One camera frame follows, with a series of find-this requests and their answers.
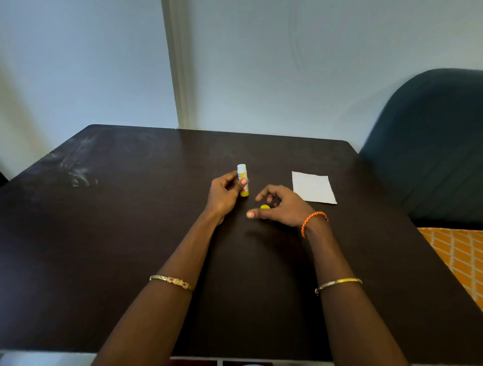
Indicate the person's left thumb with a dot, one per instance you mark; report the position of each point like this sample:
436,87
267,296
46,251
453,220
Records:
239,186

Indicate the person's right thumb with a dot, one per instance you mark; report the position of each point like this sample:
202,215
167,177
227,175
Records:
258,213

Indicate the ornate gold bangle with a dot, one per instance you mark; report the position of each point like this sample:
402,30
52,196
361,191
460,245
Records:
171,281

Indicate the person's right forearm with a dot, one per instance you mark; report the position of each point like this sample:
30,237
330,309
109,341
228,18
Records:
345,301

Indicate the white and yellow glue stick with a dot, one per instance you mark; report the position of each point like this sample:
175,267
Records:
242,171

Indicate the person's left forearm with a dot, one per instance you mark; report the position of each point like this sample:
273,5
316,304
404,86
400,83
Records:
169,279

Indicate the white paper sheet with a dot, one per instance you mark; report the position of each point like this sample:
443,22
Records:
313,187

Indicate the orange patterned cloth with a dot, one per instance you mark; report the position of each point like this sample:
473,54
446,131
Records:
462,256

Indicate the person's left hand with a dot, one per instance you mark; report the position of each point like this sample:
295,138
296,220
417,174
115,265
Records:
219,198

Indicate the plain gold bangle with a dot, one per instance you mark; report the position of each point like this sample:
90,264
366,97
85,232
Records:
337,282

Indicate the person's right hand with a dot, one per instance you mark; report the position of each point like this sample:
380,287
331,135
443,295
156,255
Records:
290,209

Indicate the dark teal chair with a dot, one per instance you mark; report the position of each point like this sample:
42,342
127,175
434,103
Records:
430,147

